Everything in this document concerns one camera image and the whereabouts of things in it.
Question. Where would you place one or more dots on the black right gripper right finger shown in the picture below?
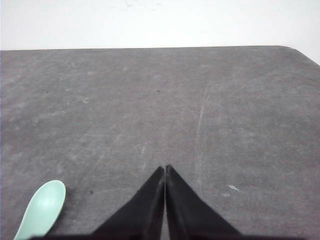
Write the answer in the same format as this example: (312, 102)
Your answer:
(188, 216)

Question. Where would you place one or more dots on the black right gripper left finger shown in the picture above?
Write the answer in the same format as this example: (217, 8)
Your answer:
(141, 218)

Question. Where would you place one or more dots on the mint green plastic spoon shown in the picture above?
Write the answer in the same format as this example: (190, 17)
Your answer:
(42, 210)

